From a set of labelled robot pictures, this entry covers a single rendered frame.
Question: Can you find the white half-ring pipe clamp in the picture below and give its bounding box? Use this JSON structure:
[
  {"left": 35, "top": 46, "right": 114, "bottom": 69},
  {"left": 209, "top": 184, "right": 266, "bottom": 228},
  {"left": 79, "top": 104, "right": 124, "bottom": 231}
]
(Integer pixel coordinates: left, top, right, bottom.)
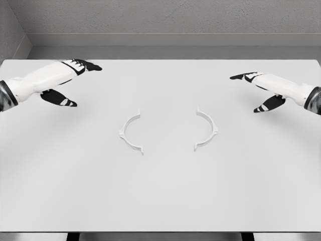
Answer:
[
  {"left": 193, "top": 106, "right": 219, "bottom": 153},
  {"left": 118, "top": 108, "right": 145, "bottom": 156}
]

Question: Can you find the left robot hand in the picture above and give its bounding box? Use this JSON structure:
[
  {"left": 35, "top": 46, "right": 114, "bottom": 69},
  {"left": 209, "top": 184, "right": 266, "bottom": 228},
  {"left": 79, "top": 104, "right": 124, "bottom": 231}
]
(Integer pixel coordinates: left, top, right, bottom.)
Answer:
[{"left": 32, "top": 59, "right": 103, "bottom": 108}]

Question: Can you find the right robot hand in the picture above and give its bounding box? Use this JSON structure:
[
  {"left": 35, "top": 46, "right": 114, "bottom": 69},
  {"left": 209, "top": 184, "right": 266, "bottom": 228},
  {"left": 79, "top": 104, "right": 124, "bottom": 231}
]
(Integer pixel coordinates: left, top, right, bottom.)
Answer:
[{"left": 229, "top": 72, "right": 293, "bottom": 113}]

